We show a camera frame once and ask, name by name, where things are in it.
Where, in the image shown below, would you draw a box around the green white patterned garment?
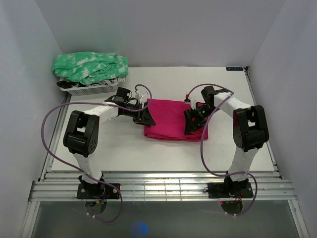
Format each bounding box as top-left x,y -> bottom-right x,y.
52,52 -> 129,85

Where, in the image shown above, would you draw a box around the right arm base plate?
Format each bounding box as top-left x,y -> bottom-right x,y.
203,182 -> 254,198

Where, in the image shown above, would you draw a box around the aluminium front rail frame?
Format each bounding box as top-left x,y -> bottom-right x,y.
21,105 -> 313,238

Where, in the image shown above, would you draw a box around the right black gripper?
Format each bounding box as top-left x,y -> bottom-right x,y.
183,105 -> 220,135

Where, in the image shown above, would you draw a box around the pink trousers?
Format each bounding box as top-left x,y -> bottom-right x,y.
144,99 -> 209,142

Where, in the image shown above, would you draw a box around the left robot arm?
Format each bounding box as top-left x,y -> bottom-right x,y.
63,87 -> 156,198

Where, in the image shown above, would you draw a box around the white plastic basket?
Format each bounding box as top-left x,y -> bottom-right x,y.
59,82 -> 120,96

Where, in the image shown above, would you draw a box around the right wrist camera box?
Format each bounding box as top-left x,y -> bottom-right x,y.
184,94 -> 197,108

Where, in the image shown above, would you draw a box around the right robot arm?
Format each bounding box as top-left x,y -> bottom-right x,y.
184,84 -> 269,198

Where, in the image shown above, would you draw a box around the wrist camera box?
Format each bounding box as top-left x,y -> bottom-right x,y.
184,94 -> 197,108
135,91 -> 149,104

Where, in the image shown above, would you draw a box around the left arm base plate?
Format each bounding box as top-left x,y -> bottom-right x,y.
76,183 -> 121,199

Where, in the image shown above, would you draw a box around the blue table label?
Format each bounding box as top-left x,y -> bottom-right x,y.
226,67 -> 244,71

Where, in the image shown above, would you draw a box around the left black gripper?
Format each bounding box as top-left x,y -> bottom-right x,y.
123,102 -> 156,126

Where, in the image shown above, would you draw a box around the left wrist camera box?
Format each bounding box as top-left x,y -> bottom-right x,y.
135,91 -> 149,104

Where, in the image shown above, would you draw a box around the black white clothes in basket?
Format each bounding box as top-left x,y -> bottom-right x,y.
56,77 -> 126,89

